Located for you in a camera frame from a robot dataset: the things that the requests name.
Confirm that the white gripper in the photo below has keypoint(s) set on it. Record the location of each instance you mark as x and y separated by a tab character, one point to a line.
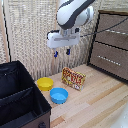
62	39

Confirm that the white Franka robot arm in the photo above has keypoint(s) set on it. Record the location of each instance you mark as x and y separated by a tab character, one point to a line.
71	11

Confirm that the brown fabric drawer front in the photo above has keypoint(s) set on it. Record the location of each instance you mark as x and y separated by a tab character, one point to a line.
113	31
108	60

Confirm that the black framed drawer cabinet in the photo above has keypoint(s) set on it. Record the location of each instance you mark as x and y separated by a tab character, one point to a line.
110	46

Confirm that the red yellow snack box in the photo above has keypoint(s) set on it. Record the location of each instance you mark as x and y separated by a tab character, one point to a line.
73	78

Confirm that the yellow bowl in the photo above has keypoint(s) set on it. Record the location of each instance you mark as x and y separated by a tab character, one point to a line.
45	83

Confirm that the beige woven screen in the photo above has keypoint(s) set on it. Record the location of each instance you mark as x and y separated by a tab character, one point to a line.
30	36

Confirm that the blue bowl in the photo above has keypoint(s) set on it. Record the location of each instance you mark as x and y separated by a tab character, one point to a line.
59	95

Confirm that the black fabric storage box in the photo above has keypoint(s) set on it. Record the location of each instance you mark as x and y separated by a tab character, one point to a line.
18	96

